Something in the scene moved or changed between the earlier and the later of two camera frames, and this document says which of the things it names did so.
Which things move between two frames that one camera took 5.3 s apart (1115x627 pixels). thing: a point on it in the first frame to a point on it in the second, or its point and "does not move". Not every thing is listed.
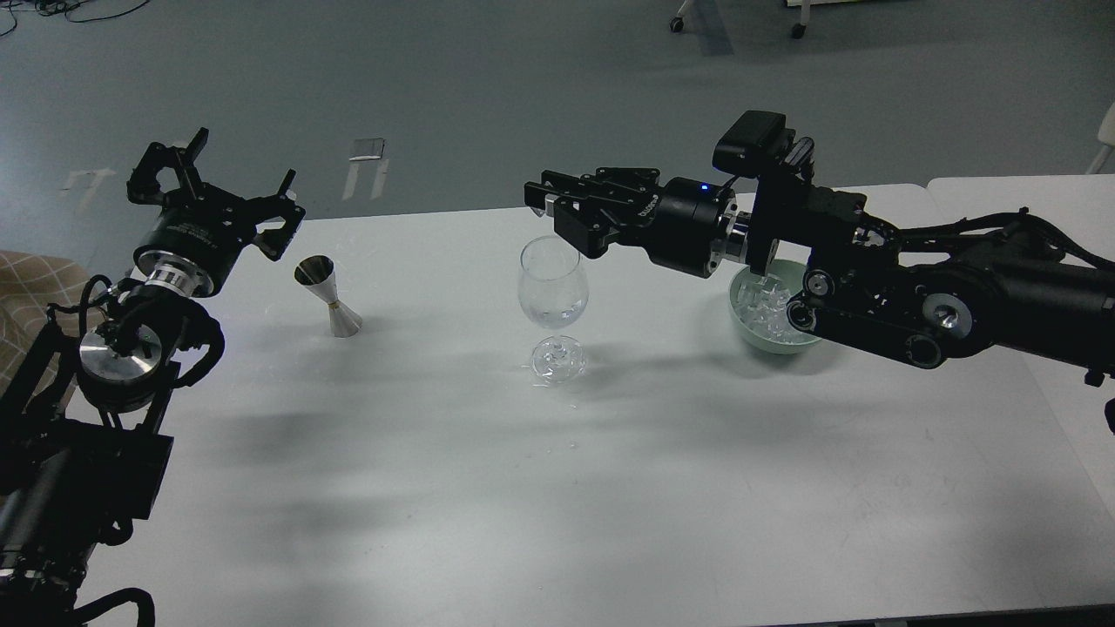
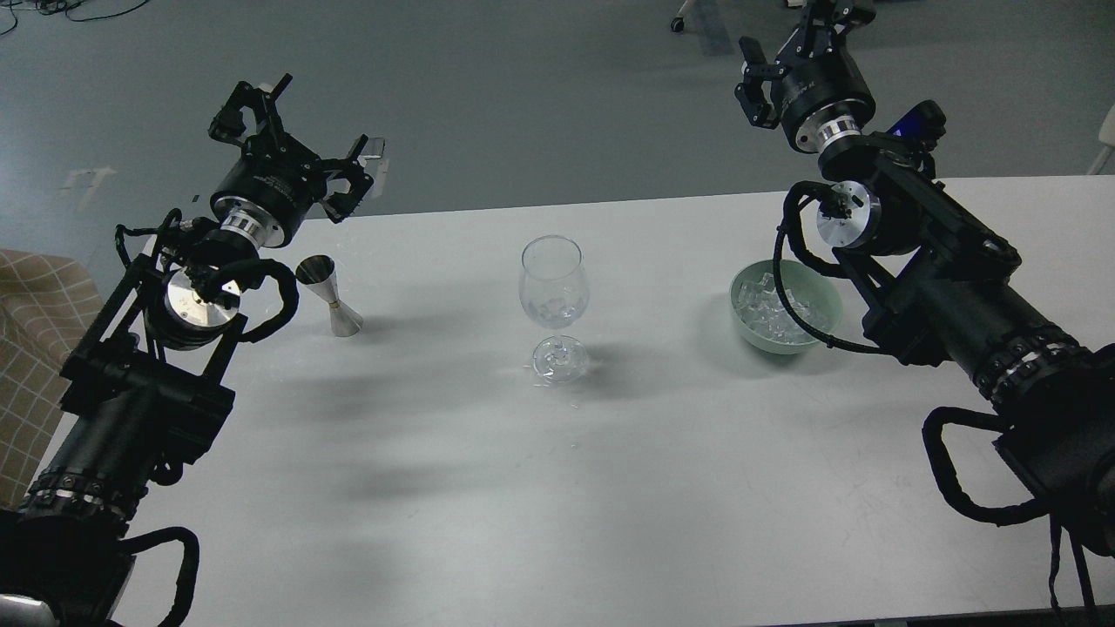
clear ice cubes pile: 762,303 does not move
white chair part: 1106,135 does not move
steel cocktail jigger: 317,273 does not move
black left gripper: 191,244 to 273,171
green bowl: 760,305 does not move
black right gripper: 698,225 to 814,77
